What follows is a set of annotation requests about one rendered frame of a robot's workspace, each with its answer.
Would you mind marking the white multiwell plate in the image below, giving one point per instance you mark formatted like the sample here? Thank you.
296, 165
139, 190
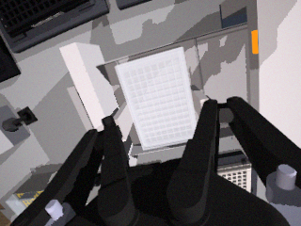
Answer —
237, 173

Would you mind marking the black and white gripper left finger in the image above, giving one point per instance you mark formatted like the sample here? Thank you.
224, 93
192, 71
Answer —
67, 193

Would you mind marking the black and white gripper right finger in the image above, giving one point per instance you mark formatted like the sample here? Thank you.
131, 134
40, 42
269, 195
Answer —
275, 158

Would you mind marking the grey bench mat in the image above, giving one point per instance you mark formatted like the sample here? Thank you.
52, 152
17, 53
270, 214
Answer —
44, 79

